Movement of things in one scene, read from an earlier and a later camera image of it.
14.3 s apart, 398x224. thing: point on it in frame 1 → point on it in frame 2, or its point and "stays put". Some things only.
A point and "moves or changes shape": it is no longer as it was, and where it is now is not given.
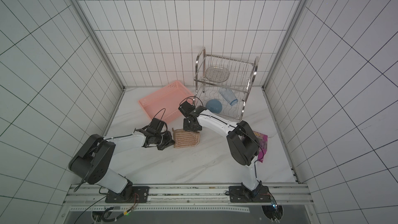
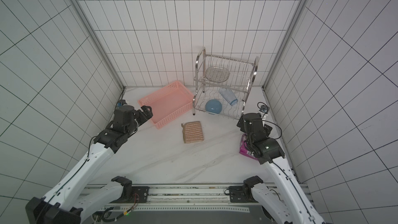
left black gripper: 168,143 → 143,118
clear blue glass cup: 229,97 stays put
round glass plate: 217,74 stays put
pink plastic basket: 168,97 stays put
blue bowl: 214,106 stays put
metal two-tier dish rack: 222,86 stays put
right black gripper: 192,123 → 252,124
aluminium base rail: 286,198 stays put
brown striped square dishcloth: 183,138 moves or changes shape
